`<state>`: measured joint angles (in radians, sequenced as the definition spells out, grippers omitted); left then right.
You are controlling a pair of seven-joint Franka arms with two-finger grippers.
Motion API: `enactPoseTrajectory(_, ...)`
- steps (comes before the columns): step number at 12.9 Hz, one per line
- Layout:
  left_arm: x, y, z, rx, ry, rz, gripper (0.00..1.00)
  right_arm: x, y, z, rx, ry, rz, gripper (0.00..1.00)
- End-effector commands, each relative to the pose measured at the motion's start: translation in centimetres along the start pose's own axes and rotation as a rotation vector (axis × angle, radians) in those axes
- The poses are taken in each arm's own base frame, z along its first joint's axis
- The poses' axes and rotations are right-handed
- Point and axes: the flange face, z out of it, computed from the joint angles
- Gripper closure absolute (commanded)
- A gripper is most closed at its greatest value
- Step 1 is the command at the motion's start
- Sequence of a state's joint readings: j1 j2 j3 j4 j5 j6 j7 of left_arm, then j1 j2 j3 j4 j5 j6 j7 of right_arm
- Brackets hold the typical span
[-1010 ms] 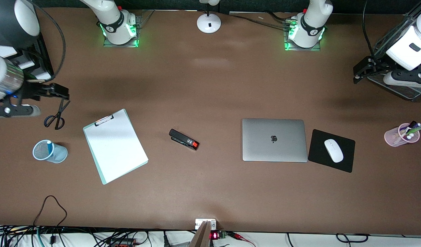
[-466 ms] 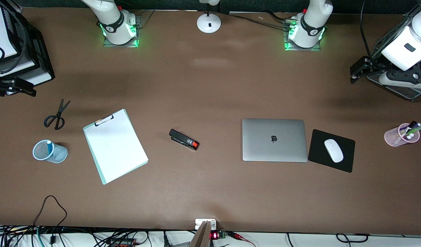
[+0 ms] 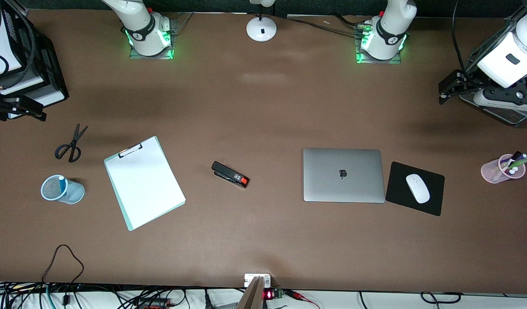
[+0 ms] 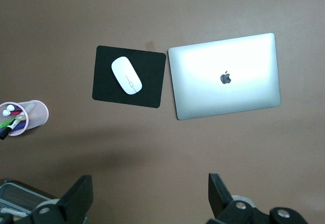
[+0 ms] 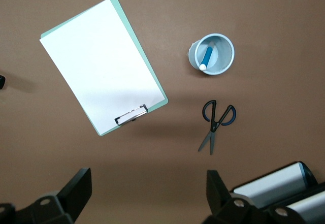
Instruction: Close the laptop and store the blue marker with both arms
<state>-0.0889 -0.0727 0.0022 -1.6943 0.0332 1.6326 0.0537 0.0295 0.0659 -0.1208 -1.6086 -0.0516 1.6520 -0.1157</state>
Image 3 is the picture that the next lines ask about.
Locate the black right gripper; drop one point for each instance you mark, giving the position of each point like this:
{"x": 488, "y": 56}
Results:
{"x": 0, "y": 107}

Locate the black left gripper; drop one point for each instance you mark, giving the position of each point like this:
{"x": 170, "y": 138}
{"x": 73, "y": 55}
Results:
{"x": 469, "y": 80}

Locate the blue marker white cap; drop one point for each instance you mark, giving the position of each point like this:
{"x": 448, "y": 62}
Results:
{"x": 62, "y": 182}

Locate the silver laptop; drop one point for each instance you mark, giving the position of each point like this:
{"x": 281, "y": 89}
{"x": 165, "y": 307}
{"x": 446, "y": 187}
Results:
{"x": 332, "y": 180}

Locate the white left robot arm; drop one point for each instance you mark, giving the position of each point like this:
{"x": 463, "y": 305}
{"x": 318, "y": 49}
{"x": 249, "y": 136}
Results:
{"x": 390, "y": 30}

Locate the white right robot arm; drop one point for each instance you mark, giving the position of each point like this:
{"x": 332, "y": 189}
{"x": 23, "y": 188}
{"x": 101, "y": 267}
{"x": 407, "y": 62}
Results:
{"x": 143, "y": 30}

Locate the black marker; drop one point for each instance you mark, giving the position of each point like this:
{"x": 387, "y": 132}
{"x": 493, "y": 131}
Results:
{"x": 516, "y": 155}

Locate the black stacked paper tray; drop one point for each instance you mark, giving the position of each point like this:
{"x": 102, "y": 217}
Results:
{"x": 53, "y": 81}

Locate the black mesh desk organizer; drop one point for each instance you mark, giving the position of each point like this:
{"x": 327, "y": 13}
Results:
{"x": 499, "y": 113}

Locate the black scissors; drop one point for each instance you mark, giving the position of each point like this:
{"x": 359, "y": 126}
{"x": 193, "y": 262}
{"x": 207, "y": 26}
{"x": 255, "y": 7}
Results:
{"x": 74, "y": 141}

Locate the white paper stack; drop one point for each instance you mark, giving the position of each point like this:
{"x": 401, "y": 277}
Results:
{"x": 5, "y": 56}

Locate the pink translucent pen cup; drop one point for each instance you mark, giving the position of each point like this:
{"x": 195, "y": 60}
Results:
{"x": 491, "y": 171}

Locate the blue mesh pen cup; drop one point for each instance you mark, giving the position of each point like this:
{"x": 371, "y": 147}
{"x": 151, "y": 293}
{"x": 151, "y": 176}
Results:
{"x": 76, "y": 193}

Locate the white capped pen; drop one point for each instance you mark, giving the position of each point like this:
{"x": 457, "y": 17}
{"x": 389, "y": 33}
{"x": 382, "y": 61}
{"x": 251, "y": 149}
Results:
{"x": 513, "y": 171}

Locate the green pen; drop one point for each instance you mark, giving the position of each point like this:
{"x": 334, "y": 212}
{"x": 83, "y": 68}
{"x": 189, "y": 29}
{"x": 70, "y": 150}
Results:
{"x": 525, "y": 160}

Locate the white computer mouse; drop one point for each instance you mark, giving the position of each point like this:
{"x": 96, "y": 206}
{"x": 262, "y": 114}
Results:
{"x": 418, "y": 189}

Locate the black mouse pad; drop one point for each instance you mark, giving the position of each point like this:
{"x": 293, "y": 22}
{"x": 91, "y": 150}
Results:
{"x": 396, "y": 193}

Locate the white paper sheet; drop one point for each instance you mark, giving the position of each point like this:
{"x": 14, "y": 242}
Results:
{"x": 147, "y": 189}

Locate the teal clipboard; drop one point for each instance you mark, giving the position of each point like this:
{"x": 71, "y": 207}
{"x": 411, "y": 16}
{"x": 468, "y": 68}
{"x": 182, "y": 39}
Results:
{"x": 128, "y": 221}

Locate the white desk lamp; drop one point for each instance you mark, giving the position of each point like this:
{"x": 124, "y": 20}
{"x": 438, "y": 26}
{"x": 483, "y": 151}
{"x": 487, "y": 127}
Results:
{"x": 261, "y": 31}

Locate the black stapler orange tip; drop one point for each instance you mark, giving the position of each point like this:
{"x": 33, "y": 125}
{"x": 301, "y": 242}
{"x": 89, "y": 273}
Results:
{"x": 229, "y": 174}

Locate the black orange power connector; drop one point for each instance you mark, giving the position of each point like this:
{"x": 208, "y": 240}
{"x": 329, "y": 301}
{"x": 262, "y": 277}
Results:
{"x": 156, "y": 304}

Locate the red digit display module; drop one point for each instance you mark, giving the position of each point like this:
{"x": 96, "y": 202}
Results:
{"x": 268, "y": 295}

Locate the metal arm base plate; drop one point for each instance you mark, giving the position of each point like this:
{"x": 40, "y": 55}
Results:
{"x": 375, "y": 61}
{"x": 151, "y": 57}

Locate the white clamp bracket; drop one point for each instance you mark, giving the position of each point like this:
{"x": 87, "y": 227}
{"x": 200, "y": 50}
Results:
{"x": 247, "y": 280}

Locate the wooden camera post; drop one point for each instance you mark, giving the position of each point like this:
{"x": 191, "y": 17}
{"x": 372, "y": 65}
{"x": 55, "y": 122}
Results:
{"x": 251, "y": 298}

